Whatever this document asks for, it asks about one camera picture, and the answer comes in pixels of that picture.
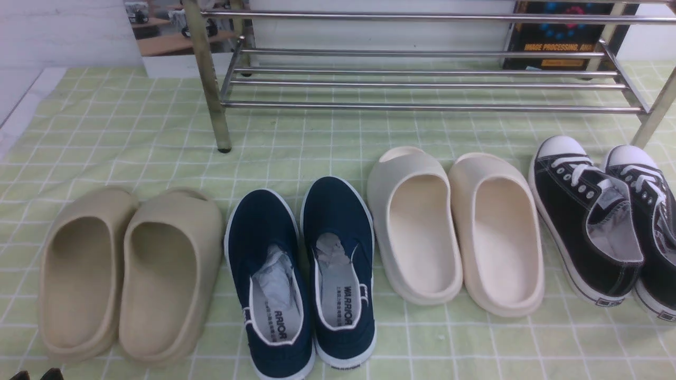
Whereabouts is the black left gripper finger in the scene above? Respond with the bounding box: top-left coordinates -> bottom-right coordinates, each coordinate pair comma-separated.
40,368 -> 64,380
10,370 -> 31,380

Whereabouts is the navy slip-on shoe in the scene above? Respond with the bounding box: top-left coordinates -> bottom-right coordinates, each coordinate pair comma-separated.
301,176 -> 377,371
223,188 -> 316,379

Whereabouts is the metal shoe rack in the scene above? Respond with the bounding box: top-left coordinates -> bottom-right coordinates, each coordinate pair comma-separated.
183,1 -> 675,154

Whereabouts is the tan left slipper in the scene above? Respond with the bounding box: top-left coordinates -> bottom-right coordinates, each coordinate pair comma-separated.
38,186 -> 139,363

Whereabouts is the tan slipper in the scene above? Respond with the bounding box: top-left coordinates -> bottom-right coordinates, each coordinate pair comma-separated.
38,186 -> 139,363
119,187 -> 224,366

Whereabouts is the tan right slipper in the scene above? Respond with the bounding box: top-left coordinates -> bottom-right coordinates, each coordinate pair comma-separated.
119,187 -> 224,366

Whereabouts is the green checkered tablecloth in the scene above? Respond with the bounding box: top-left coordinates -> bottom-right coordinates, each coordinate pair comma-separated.
1,68 -> 674,379

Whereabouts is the photo-covered white box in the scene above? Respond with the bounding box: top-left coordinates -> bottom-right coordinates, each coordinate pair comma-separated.
123,1 -> 254,79

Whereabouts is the cream left slipper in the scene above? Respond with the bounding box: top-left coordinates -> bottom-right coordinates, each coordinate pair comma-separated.
367,146 -> 463,306

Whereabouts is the cream slipper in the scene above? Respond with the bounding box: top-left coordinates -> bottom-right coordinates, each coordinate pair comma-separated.
447,153 -> 545,318
367,146 -> 463,306

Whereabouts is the cream right slipper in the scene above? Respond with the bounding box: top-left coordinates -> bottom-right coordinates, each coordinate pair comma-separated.
447,153 -> 545,318

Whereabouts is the black left canvas sneaker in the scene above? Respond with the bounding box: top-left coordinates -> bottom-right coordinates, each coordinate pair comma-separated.
527,136 -> 645,308

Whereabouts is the black canvas sneaker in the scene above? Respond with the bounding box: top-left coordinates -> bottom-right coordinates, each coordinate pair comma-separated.
602,145 -> 675,322
527,136 -> 645,308

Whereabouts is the dark image processing book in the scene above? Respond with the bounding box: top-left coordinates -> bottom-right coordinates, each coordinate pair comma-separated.
500,1 -> 639,71

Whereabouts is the black right canvas sneaker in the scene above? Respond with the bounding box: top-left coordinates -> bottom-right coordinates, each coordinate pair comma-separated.
602,145 -> 675,322

